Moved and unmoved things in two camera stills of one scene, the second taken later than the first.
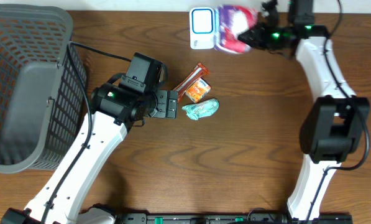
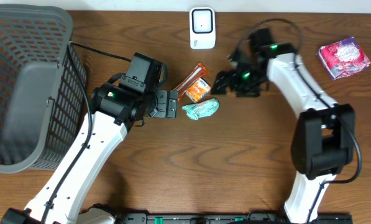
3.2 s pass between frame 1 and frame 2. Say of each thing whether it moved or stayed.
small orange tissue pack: stayed
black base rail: stayed
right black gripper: moved
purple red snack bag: moved
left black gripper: stayed
